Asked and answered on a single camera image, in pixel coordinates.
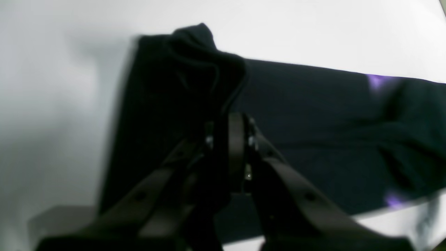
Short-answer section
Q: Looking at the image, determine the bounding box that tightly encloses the black T-shirt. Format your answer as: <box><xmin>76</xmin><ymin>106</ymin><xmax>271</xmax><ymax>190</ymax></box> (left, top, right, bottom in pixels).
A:
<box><xmin>99</xmin><ymin>24</ymin><xmax>446</xmax><ymax>235</ymax></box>

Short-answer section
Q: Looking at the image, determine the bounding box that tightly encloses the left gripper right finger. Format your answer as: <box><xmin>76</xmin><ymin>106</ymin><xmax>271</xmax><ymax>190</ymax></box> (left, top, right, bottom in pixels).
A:
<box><xmin>244</xmin><ymin>116</ymin><xmax>414</xmax><ymax>251</ymax></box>

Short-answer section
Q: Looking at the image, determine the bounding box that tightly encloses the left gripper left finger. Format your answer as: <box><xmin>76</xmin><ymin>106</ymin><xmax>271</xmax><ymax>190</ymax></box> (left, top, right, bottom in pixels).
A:
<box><xmin>37</xmin><ymin>121</ymin><xmax>214</xmax><ymax>251</ymax></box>

